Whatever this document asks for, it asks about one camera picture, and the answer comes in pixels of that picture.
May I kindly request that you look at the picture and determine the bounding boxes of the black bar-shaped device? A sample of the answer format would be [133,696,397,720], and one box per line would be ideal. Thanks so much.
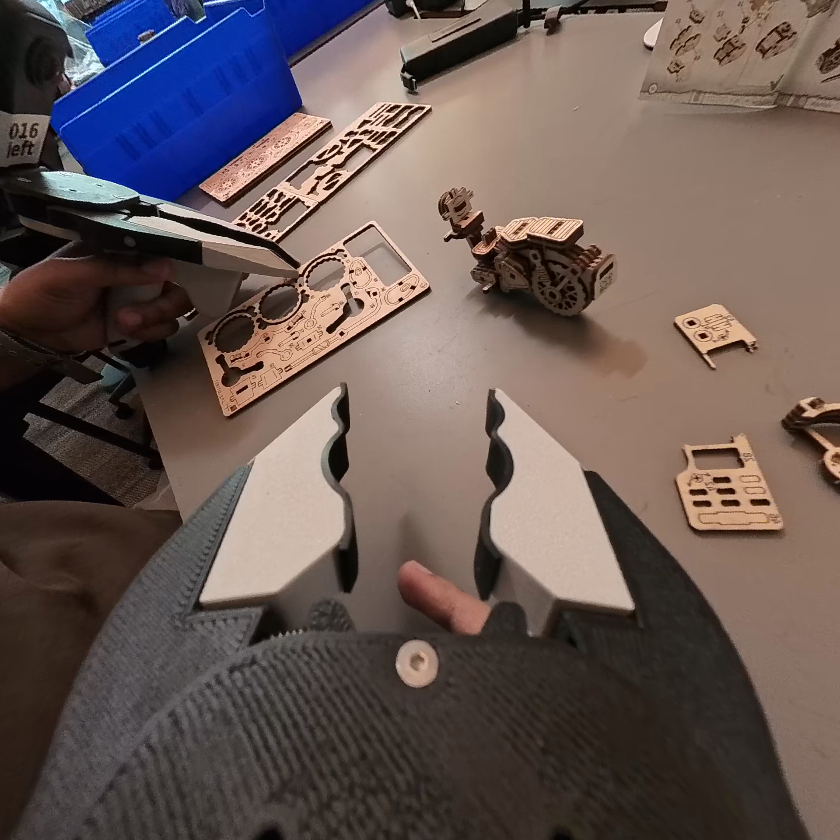
[400,12,521,94]

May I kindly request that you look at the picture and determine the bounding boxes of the person's left hand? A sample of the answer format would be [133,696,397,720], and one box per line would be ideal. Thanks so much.
[0,255,194,357]

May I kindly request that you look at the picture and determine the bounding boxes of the blue plastic bin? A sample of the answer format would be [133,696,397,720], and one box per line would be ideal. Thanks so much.
[51,5,304,203]
[85,0,368,67]

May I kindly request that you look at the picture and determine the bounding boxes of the wooden sheet with round holes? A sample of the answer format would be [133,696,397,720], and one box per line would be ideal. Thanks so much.
[198,222,431,417]

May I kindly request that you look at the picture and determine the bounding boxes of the long wooden cutout sheet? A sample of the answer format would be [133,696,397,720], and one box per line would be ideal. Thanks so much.
[233,101,433,247]

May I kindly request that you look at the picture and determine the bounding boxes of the person's right hand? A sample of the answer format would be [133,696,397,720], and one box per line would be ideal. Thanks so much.
[398,559,492,636]

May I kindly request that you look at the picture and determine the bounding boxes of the small wooden piece with pins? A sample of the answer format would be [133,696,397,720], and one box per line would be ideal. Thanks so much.
[675,304,759,370]

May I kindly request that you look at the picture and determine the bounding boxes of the small wooden slotted sheet piece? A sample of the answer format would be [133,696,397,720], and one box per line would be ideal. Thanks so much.
[675,433,786,533]

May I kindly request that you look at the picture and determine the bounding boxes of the reddish engraved wooden sheet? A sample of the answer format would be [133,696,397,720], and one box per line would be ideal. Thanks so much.
[199,113,333,206]

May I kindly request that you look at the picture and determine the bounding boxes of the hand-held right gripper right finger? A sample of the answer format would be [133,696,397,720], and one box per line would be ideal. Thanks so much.
[472,387,637,639]

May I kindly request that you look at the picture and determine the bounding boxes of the person's brown clothing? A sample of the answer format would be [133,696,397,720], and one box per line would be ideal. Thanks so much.
[0,502,186,840]

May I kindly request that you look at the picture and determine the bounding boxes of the curved layered wooden part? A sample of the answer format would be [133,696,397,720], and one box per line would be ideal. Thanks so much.
[781,396,840,487]

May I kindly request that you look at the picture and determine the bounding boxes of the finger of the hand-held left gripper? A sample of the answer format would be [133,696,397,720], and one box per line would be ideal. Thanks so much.
[156,202,294,265]
[196,241,301,277]

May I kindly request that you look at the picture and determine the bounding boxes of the grey desk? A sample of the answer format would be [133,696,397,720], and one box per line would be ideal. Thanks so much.
[134,0,840,840]

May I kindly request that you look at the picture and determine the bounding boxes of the paper instruction sheet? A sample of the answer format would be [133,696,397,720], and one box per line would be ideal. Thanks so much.
[640,0,840,110]

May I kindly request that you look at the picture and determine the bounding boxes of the wooden motorcycle model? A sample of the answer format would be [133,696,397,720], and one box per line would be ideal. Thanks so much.
[437,187,618,318]

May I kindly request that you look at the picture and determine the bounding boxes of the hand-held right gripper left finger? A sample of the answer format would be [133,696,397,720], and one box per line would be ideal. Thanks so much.
[197,384,361,630]

